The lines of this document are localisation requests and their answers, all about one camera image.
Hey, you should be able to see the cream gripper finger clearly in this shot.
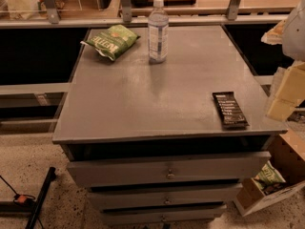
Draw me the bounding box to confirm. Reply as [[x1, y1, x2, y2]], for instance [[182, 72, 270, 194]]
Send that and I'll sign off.
[[261, 20, 285, 45], [266, 62, 305, 121]]

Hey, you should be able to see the black rxbar chocolate bar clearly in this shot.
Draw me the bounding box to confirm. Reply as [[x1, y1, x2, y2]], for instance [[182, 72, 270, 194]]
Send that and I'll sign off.
[[212, 92, 249, 129]]

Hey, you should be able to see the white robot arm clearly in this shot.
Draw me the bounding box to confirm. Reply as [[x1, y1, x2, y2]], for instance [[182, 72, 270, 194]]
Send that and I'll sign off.
[[261, 0, 305, 121]]

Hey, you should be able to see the clear plastic water bottle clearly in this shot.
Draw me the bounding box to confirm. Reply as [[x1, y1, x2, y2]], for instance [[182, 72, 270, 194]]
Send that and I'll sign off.
[[148, 0, 169, 63]]

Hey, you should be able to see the cardboard box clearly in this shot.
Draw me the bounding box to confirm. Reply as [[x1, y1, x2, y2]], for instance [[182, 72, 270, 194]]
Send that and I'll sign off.
[[234, 129, 305, 216]]

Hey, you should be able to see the green chips bag in box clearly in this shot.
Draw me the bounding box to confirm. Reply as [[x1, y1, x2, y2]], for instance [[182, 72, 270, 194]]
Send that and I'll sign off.
[[254, 161, 286, 195]]

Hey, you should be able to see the grey drawer cabinet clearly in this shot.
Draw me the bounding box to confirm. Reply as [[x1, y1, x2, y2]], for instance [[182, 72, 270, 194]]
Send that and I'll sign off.
[[53, 26, 286, 225]]

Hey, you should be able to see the green kettle chips bag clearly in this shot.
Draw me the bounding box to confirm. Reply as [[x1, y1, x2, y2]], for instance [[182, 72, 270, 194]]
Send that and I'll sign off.
[[82, 25, 139, 61]]

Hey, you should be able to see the black stand leg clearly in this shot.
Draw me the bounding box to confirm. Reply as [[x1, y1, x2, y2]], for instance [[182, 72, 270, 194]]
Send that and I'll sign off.
[[25, 167, 56, 229]]

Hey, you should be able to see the orange cable clip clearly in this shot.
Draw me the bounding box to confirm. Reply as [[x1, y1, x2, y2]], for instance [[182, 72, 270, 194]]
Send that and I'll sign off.
[[13, 194, 35, 206]]

